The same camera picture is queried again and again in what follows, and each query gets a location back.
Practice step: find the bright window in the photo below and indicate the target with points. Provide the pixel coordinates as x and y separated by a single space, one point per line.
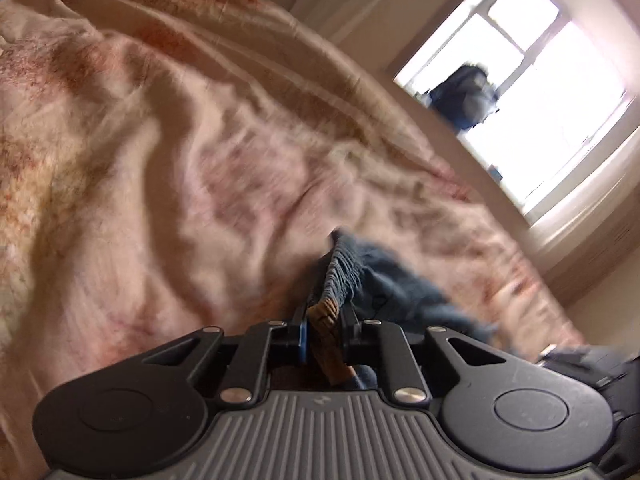
550 110

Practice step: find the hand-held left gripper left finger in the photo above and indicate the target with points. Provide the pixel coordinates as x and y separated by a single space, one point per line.
301 340

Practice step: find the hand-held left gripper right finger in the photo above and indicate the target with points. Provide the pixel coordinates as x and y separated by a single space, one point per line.
346 342

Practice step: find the blue pants with orange print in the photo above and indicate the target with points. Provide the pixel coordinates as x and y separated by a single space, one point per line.
385 285

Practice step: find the small blue object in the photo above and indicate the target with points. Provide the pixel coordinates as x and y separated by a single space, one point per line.
495 172

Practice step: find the floral pink blanket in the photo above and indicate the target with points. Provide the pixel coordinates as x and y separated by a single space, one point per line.
150 160

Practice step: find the dark blue backpack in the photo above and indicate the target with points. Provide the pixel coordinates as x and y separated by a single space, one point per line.
462 100

